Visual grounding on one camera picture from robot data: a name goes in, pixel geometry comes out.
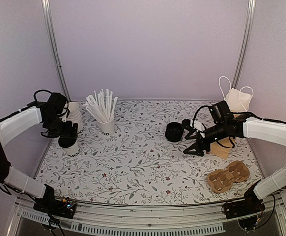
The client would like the brown paper bag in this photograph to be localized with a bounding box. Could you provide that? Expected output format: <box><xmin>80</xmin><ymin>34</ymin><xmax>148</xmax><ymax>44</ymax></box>
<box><xmin>210</xmin><ymin>76</ymin><xmax>254</xmax><ymax>159</ymax></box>

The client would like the left aluminium frame post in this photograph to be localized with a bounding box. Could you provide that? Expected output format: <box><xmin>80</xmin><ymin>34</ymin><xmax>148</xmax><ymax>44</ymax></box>
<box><xmin>41</xmin><ymin>0</ymin><xmax>71</xmax><ymax>101</ymax></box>

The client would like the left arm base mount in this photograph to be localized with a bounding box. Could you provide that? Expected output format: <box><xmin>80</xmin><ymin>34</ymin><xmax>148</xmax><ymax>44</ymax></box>
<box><xmin>33</xmin><ymin>184</ymin><xmax>77</xmax><ymax>223</ymax></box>

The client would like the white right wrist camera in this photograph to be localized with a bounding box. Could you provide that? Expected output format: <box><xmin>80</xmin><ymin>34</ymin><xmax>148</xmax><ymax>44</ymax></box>
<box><xmin>181</xmin><ymin>119</ymin><xmax>206</xmax><ymax>132</ymax></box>

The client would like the aluminium front rail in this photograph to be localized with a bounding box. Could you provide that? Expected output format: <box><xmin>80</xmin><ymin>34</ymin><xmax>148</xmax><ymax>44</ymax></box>
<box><xmin>7</xmin><ymin>194</ymin><xmax>286</xmax><ymax>236</ymax></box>

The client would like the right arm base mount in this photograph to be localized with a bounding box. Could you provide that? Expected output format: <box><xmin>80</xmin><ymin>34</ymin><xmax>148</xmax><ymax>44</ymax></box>
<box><xmin>221</xmin><ymin>190</ymin><xmax>265</xmax><ymax>231</ymax></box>

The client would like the stack of white paper cups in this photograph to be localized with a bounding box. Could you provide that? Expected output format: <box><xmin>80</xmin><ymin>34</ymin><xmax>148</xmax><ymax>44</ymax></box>
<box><xmin>65</xmin><ymin>102</ymin><xmax>83</xmax><ymax>134</ymax></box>

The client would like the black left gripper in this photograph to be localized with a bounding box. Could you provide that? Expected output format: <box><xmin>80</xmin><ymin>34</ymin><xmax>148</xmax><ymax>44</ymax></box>
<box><xmin>44</xmin><ymin>114</ymin><xmax>78</xmax><ymax>138</ymax></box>

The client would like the brown cardboard cup carrier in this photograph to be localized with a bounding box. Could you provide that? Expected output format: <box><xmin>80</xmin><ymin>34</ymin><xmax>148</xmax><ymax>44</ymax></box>
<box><xmin>207</xmin><ymin>161</ymin><xmax>250</xmax><ymax>193</ymax></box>

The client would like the floral tablecloth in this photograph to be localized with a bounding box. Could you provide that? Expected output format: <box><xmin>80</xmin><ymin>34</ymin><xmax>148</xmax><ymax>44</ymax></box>
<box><xmin>36</xmin><ymin>100</ymin><xmax>262</xmax><ymax>206</ymax></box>

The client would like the black cup lid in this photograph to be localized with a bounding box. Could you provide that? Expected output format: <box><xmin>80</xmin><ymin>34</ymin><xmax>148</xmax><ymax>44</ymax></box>
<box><xmin>58</xmin><ymin>137</ymin><xmax>76</xmax><ymax>148</ymax></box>

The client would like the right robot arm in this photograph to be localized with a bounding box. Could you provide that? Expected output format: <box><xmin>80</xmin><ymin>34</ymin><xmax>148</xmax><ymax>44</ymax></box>
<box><xmin>182</xmin><ymin>101</ymin><xmax>286</xmax><ymax>214</ymax></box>

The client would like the white paper coffee cup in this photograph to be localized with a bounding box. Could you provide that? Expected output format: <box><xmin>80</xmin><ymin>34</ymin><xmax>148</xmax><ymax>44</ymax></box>
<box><xmin>62</xmin><ymin>143</ymin><xmax>80</xmax><ymax>157</ymax></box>

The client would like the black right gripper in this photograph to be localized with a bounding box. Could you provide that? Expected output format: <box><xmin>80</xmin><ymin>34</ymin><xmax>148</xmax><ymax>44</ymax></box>
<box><xmin>183</xmin><ymin>122</ymin><xmax>227</xmax><ymax>157</ymax></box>

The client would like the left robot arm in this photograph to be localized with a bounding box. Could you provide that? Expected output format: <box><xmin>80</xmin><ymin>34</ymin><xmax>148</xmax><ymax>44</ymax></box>
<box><xmin>0</xmin><ymin>91</ymin><xmax>79</xmax><ymax>213</ymax></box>

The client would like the stack of black cup lids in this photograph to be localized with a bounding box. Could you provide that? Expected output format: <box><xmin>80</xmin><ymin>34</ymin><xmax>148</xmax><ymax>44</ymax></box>
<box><xmin>165</xmin><ymin>122</ymin><xmax>184</xmax><ymax>142</ymax></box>

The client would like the bundle of wrapped white straws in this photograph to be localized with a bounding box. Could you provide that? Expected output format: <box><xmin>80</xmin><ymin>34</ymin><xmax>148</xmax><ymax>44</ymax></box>
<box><xmin>82</xmin><ymin>89</ymin><xmax>118</xmax><ymax>123</ymax></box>

